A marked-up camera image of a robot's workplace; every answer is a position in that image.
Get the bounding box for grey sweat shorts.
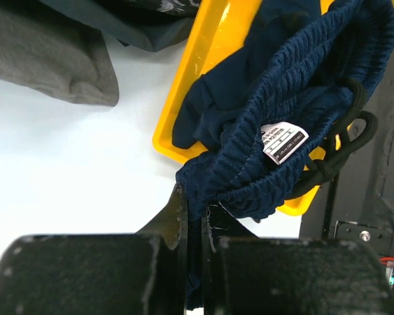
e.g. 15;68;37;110
0;1;119;106

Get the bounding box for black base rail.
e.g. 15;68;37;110
299;50;394;258

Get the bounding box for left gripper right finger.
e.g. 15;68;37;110
202;205;394;314

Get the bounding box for dark teal shorts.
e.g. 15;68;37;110
42;0;197;52

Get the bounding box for yellow plastic tray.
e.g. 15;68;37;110
152;0;359;217

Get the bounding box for leaf patterned shorts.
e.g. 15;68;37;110
125;0;201;16

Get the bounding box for navy blue shorts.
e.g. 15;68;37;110
172;1;394;310

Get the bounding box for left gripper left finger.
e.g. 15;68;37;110
0;185;187;314

